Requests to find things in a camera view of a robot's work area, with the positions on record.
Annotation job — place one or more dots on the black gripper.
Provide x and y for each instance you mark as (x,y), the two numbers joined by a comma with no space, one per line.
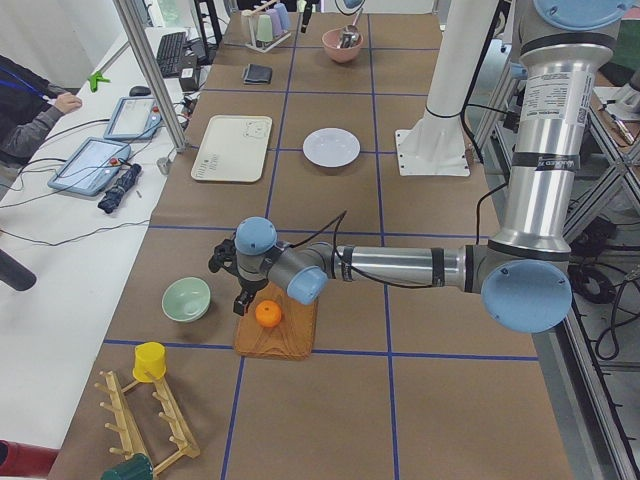
(248,288)

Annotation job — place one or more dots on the orange fruit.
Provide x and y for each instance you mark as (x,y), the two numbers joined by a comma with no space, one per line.
(268,313)

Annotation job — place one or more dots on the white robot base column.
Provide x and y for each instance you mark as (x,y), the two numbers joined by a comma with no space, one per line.
(435,146)

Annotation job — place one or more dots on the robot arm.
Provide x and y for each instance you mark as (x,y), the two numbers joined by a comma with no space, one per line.
(520,273)

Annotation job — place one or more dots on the cream bear tray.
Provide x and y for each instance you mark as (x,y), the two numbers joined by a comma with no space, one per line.
(233,149)

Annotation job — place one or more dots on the light green bowl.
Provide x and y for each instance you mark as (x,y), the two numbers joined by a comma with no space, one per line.
(186,300)

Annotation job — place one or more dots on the yellow plastic cup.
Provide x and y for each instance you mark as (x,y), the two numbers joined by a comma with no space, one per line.
(149,362)

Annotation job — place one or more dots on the wooden cup drying rack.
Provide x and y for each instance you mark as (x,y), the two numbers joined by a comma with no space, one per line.
(148,420)

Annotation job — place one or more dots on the dark blue folded umbrella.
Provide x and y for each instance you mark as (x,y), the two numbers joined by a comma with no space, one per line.
(123,184)

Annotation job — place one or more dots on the white round plate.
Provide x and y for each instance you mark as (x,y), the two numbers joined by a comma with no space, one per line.
(331,147)

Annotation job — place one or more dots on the dark green cup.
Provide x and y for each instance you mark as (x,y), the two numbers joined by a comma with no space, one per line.
(138,467)

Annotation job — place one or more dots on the near teach pendant tablet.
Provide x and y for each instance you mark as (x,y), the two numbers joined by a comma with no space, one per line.
(91,168)

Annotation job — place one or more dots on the teach pendant tablet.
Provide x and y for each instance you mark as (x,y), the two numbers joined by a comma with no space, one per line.
(91,168)
(134,118)

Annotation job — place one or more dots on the far teach pendant tablet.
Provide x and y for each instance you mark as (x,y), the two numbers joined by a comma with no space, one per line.
(134,118)

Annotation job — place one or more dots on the grey folded cloth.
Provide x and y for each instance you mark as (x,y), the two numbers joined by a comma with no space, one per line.
(257,74)

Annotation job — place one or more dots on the black computer mouse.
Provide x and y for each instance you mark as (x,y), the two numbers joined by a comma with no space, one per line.
(139,91)

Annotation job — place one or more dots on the black keyboard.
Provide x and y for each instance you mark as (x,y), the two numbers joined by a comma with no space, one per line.
(170,52)

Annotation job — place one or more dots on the mint green cup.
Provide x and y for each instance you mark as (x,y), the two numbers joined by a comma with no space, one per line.
(264,30)

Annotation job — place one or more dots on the pink bowl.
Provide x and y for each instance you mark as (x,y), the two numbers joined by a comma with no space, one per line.
(330,40)

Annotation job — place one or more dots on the lilac cup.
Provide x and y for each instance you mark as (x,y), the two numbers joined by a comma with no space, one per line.
(275,21)

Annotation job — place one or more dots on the blue cup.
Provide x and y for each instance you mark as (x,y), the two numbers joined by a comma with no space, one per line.
(283,16)

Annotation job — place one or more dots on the metal spoon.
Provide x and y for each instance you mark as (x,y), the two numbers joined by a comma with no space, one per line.
(350,33)

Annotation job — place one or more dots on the seated person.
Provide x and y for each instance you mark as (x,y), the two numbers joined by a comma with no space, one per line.
(30,107)

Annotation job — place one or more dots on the white wire cup rack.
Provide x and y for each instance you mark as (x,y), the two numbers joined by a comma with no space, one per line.
(249,22)

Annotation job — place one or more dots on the aluminium frame post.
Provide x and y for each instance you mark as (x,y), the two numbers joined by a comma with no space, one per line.
(145,58)

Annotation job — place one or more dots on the wooden rack handle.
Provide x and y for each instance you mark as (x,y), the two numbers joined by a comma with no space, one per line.
(256,6)

